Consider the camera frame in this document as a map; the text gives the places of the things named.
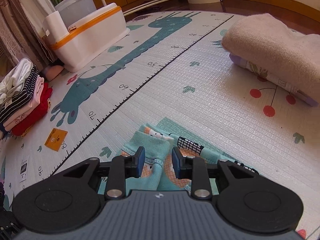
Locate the orange paper card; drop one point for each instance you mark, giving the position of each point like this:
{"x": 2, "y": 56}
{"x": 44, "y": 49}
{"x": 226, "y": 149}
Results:
{"x": 55, "y": 139}

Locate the teal lion print garment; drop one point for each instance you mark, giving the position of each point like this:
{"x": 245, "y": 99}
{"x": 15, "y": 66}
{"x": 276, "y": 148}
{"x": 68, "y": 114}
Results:
{"x": 158, "y": 172}

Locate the purple patterned folded cloth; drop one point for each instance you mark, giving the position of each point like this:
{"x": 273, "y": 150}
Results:
{"x": 265, "y": 74}

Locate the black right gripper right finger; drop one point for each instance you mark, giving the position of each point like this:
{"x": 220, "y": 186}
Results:
{"x": 240, "y": 195}

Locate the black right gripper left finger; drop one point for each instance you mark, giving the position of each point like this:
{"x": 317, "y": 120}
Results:
{"x": 70, "y": 199}

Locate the printed foam play mat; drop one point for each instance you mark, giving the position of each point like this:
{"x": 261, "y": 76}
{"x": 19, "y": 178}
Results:
{"x": 171, "y": 69}

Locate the beige folded towel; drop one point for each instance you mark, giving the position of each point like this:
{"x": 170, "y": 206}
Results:
{"x": 270, "y": 44}

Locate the white orange storage box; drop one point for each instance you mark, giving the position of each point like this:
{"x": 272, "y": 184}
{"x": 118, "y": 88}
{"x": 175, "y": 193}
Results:
{"x": 84, "y": 40}

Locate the stack of folded clothes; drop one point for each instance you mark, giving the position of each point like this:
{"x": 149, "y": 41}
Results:
{"x": 22, "y": 92}

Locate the grey plastic bucket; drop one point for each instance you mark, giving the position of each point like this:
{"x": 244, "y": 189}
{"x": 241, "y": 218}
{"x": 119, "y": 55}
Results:
{"x": 74, "y": 10}

